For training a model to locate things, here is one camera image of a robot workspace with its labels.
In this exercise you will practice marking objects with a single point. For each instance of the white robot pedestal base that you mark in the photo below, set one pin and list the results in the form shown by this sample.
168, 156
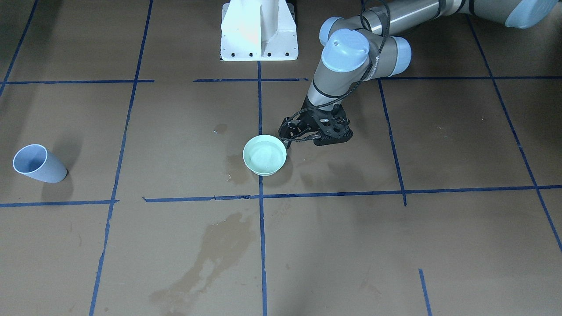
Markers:
259, 30

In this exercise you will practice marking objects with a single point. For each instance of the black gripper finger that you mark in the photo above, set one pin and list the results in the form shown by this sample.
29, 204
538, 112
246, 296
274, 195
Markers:
291, 129

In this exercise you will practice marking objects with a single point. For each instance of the blue grey paper cup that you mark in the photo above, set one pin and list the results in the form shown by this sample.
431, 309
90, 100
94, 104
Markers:
37, 162

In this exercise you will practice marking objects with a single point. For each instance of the mint green bowl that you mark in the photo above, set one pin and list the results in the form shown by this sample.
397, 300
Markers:
264, 155

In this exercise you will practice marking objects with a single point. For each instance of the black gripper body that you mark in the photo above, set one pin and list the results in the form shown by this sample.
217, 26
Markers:
308, 119

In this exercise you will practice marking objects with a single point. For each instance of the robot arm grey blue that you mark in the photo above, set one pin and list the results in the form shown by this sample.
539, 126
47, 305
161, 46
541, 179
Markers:
368, 46

